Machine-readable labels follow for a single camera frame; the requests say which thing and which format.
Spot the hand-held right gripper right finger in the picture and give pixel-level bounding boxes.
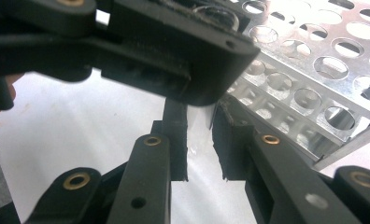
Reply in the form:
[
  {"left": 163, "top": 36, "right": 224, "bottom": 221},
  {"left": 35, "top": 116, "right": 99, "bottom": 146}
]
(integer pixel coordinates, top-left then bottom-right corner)
[{"left": 211, "top": 94, "right": 256, "bottom": 182}]

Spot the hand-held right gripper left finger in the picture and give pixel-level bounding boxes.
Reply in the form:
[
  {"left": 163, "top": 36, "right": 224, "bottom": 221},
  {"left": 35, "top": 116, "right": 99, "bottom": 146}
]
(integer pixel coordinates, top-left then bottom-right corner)
[{"left": 150, "top": 98, "right": 189, "bottom": 182}]

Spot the clear glass test tube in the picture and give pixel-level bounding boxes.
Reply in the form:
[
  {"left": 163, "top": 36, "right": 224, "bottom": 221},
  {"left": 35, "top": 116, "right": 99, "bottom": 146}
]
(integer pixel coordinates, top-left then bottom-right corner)
[{"left": 187, "top": 4, "right": 241, "bottom": 178}]

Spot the silver metal test tube rack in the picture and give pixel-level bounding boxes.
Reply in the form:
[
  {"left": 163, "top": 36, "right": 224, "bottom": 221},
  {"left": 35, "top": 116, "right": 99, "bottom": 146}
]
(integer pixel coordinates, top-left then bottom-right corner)
[{"left": 226, "top": 0, "right": 370, "bottom": 171}]

